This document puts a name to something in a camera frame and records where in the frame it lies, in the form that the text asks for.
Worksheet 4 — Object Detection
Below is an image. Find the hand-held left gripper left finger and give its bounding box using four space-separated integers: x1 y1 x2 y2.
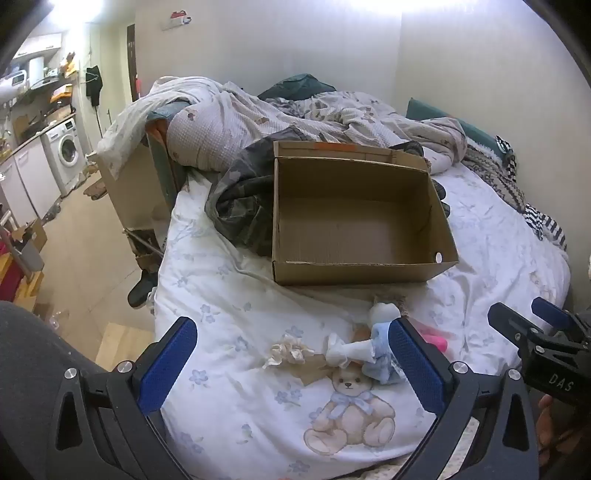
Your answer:
46 316 199 480

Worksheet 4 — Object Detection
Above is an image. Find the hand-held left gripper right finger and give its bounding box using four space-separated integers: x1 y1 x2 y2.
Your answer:
390 318 540 480

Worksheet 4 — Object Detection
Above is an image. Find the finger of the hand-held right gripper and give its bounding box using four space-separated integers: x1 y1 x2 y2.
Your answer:
488 302 544 357
531 298 576 331

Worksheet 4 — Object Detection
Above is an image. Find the pink soft item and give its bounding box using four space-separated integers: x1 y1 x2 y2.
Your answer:
416 329 450 354

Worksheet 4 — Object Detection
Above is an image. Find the plush toy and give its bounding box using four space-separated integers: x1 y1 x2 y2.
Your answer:
361 301 409 387

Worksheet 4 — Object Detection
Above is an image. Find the person's right hand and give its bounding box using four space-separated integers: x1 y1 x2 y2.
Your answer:
537 394 568 463

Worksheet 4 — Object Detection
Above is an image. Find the light wooden board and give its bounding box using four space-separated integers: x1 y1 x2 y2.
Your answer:
95 323 155 373

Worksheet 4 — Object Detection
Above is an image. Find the white bear print bed sheet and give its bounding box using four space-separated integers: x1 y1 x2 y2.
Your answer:
154 161 573 480

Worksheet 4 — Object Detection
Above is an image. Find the black slipper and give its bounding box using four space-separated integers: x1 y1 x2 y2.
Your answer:
128 270 160 309

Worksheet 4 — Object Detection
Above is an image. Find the black white striped cloth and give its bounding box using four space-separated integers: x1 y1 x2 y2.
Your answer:
524 203 568 251

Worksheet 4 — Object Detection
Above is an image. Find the person's left leg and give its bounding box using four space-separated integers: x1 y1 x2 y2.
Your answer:
0 300 114 480

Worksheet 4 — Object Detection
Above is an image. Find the patterned knit blanket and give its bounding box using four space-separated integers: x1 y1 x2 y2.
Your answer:
462 143 528 209

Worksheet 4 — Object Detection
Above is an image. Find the black white checkered cloth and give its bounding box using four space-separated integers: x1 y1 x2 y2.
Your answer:
495 136 518 172

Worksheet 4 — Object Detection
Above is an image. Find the grey bin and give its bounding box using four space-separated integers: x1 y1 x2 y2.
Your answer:
18 242 45 278

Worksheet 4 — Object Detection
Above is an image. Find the camouflage cloth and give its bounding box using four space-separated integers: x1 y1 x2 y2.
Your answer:
205 127 451 257

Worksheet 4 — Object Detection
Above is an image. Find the large bedside cardboard box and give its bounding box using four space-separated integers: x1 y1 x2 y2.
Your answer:
97 113 188 232

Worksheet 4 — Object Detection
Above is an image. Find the small floor cardboard box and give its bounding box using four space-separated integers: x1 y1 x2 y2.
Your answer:
11 219 48 251

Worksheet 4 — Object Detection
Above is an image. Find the brown doormat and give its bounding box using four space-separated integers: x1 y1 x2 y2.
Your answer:
83 178 110 201

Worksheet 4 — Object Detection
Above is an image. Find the teal pillow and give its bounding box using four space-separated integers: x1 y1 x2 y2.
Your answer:
405 97 509 154

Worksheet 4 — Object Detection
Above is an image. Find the white kitchen cabinet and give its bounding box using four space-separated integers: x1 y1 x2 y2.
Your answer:
0 138 59 223

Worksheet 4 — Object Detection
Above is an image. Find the white washing machine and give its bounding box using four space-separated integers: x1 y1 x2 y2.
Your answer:
41 119 86 197

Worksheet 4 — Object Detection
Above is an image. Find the white patterned quilt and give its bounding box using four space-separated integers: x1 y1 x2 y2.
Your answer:
97 76 468 175

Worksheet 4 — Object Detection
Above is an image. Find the black hanging garment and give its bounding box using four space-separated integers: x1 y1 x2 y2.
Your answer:
85 65 103 108

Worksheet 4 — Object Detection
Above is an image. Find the dark green pillow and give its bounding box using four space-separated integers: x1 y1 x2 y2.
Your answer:
257 74 337 101

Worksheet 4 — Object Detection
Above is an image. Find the dark door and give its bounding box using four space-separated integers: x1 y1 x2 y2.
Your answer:
127 23 141 102

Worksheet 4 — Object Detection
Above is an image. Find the white water heater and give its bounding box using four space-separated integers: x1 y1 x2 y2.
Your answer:
28 54 47 88

